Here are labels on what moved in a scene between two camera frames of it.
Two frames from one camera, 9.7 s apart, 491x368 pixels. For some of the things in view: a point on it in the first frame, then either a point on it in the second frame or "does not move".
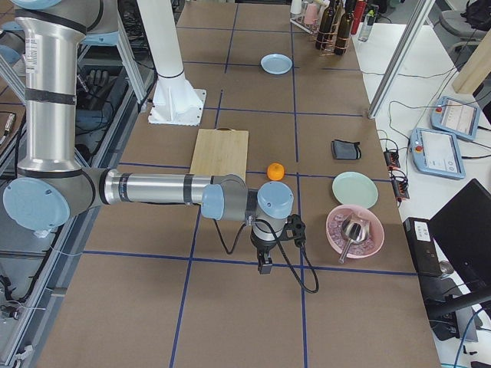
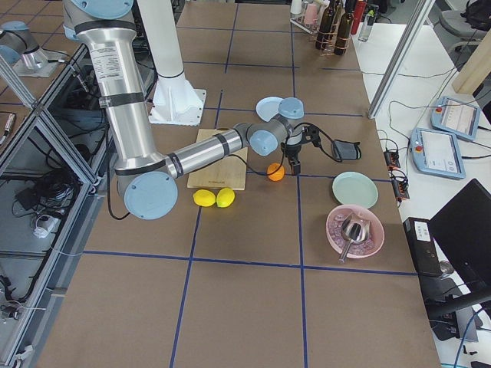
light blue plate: [276, 64] → [268, 106]
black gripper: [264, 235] → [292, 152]
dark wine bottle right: [344, 29] does not move
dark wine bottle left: [325, 26] does not move
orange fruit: [275, 171] does not move
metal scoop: [354, 231] does not move
